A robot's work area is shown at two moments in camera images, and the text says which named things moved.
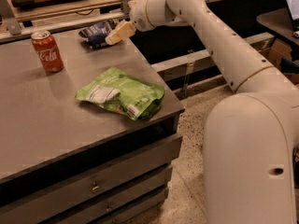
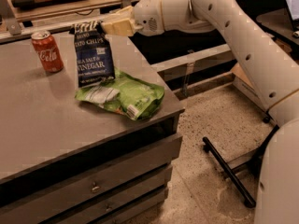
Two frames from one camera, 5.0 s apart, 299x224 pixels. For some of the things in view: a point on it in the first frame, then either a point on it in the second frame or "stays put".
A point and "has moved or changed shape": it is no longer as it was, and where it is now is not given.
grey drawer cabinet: [64, 160] stays put
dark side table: [281, 23] stays put
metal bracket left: [7, 16] stays put
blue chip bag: [95, 35] has moved or changed shape
